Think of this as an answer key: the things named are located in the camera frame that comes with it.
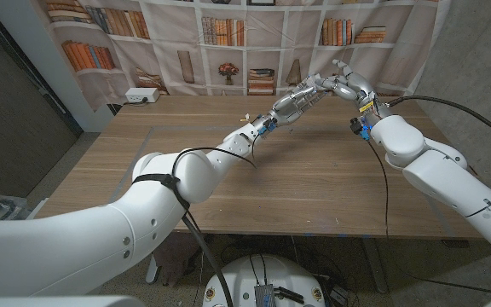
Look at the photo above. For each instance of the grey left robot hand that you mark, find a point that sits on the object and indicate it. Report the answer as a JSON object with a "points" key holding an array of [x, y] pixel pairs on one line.
{"points": [[294, 104]]}

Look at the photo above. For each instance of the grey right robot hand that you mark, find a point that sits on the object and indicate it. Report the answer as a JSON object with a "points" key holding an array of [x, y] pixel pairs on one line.
{"points": [[360, 89]]}

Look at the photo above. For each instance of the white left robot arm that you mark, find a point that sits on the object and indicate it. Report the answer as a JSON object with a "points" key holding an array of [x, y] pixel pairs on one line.
{"points": [[79, 247]]}

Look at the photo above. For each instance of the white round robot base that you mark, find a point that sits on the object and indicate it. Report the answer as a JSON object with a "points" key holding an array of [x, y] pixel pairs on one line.
{"points": [[237, 281]]}

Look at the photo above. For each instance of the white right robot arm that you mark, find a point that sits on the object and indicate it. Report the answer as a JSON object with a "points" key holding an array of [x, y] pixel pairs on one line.
{"points": [[450, 183]]}

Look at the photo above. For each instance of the pale yellow zip tie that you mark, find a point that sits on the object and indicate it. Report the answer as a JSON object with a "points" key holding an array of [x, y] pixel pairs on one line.
{"points": [[245, 118]]}

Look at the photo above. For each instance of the printed bookshelf backdrop cloth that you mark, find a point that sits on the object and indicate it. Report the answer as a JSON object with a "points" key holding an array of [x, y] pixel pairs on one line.
{"points": [[296, 47]]}

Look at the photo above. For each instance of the white power outlet box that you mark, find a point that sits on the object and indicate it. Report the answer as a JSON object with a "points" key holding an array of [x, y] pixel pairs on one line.
{"points": [[141, 94]]}

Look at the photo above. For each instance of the grey table leg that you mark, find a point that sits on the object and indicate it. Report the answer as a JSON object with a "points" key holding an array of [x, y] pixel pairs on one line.
{"points": [[375, 268]]}

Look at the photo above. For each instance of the black connector bar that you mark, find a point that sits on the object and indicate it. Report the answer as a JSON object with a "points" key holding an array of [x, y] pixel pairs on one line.
{"points": [[290, 295]]}

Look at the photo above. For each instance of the grey electronics module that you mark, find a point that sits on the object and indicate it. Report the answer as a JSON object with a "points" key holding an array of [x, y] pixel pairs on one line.
{"points": [[264, 296]]}

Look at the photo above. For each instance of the small grey floor device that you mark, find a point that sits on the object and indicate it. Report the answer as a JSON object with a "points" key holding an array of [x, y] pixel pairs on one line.
{"points": [[338, 295]]}

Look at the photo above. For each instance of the dark cloth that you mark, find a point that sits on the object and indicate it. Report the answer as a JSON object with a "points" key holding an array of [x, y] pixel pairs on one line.
{"points": [[173, 260]]}

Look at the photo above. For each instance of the clear bag with black items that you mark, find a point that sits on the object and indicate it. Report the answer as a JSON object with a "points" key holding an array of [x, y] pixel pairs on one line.
{"points": [[7, 213]]}

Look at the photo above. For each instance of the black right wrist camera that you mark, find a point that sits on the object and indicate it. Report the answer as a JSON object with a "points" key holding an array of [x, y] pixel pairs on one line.
{"points": [[358, 127]]}

